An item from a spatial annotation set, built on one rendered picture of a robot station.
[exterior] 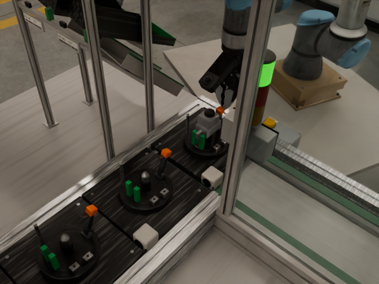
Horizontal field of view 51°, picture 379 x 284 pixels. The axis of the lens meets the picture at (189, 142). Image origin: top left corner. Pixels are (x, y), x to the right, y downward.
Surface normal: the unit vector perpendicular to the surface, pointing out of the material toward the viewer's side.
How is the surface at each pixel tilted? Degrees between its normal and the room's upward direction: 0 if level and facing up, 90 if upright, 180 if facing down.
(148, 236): 0
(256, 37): 90
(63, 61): 0
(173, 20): 0
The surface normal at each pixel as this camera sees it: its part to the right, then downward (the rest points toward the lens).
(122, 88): 0.04, -0.71
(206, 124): -0.66, 0.51
